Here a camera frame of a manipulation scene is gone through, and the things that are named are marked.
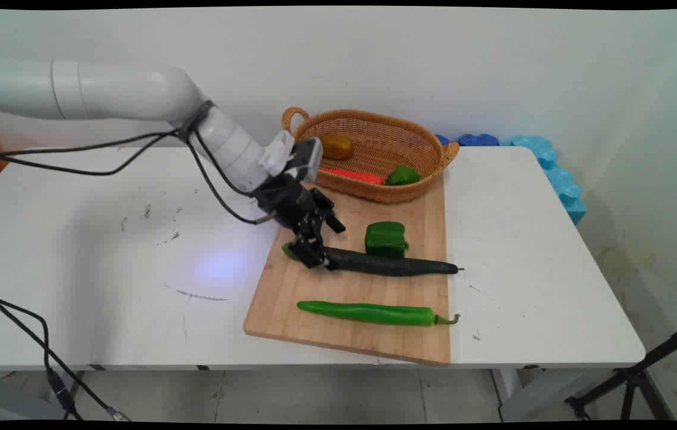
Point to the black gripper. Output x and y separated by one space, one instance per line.
284 200

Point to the yellow-brown potato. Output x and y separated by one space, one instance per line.
338 147

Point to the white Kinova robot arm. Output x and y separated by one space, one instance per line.
123 89

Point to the wooden cutting board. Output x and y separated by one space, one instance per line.
338 289

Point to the large green bell pepper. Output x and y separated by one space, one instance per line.
385 237

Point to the orange carrot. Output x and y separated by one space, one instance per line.
356 175

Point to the dark green cucumber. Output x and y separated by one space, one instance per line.
386 264

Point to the long green chili pepper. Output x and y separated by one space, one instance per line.
368 312

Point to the small green bell pepper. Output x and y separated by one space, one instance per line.
403 175

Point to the woven wicker basket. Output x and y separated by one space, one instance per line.
374 134

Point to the blue cloth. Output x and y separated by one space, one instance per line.
442 140

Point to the large dark blue foam piece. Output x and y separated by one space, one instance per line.
478 140

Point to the light blue foam mat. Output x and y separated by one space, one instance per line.
559 179

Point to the white table leg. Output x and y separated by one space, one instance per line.
511 391

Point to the black tripod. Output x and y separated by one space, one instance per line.
631 379

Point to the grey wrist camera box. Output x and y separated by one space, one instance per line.
308 156

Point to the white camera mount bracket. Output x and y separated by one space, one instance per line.
275 152

